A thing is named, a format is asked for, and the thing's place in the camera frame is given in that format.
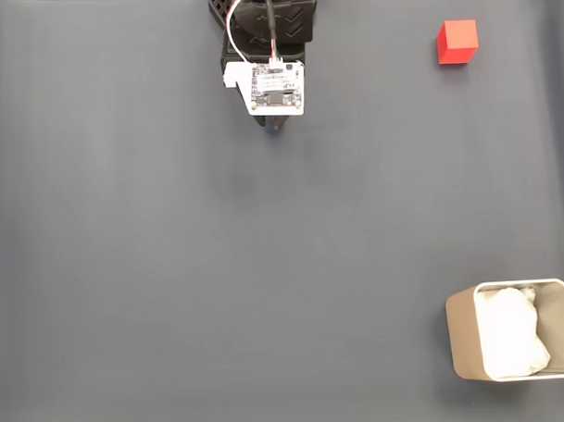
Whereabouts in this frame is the black camera cable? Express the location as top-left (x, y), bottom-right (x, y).
top-left (263, 0), bottom-right (285, 67)

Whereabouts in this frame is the white camera board mount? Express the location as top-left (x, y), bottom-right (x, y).
top-left (220, 56), bottom-right (307, 119)

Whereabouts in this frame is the dark blue-grey mat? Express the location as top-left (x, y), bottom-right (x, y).
top-left (0, 0), bottom-right (564, 422)

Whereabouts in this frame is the white crumpled cloth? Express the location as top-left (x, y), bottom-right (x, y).
top-left (476, 284), bottom-right (553, 380)

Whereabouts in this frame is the red cube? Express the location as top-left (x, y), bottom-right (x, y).
top-left (435, 19), bottom-right (480, 66)

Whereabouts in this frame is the white red servo cable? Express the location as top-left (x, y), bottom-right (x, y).
top-left (225, 0), bottom-right (259, 65)

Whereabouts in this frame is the beige metal box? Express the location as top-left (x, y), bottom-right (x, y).
top-left (444, 277), bottom-right (564, 385)

